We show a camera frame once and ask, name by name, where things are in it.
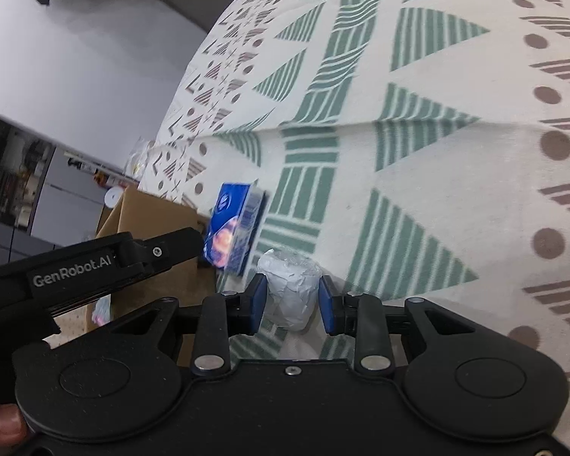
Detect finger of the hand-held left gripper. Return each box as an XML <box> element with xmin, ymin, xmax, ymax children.
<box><xmin>135</xmin><ymin>226</ymin><xmax>205</xmax><ymax>277</ymax></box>

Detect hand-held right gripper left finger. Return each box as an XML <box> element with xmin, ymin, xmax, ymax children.
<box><xmin>107</xmin><ymin>274</ymin><xmax>269</xmax><ymax>377</ymax></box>

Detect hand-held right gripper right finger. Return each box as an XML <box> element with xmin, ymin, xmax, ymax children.
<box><xmin>318</xmin><ymin>275</ymin><xmax>477</xmax><ymax>377</ymax></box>

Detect white bundle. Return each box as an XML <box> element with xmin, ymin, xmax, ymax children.
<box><xmin>257</xmin><ymin>248</ymin><xmax>323</xmax><ymax>333</ymax></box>

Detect brown cardboard box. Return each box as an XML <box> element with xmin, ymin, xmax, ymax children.
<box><xmin>95</xmin><ymin>185</ymin><xmax>217</xmax><ymax>366</ymax></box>

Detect blue tissue packet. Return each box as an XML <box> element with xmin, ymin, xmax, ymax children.
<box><xmin>200</xmin><ymin>181</ymin><xmax>268</xmax><ymax>277</ymax></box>

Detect person's left hand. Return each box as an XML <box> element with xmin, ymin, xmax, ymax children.
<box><xmin>0</xmin><ymin>402</ymin><xmax>28</xmax><ymax>448</ymax></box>

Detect grey storage cabinet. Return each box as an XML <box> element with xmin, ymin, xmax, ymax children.
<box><xmin>0</xmin><ymin>109</ymin><xmax>124</xmax><ymax>269</ymax></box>

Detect clear plastic bag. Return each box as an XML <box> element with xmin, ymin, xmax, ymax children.
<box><xmin>126</xmin><ymin>137</ymin><xmax>154</xmax><ymax>177</ymax></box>

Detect patterned tasselled blanket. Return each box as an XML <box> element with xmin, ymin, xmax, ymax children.
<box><xmin>137</xmin><ymin>0</ymin><xmax>570</xmax><ymax>456</ymax></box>

